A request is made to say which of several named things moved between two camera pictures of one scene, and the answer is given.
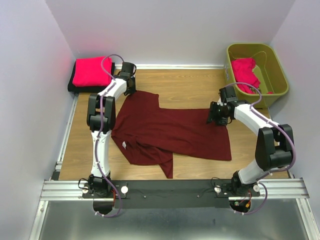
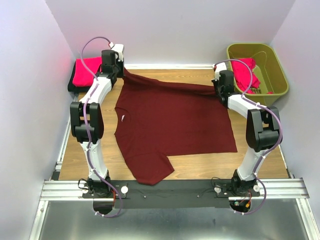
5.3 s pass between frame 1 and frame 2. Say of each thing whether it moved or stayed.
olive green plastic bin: stayed
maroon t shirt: moved
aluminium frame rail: stayed
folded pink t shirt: stayed
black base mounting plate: stayed
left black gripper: moved
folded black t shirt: stayed
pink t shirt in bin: stayed
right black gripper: moved
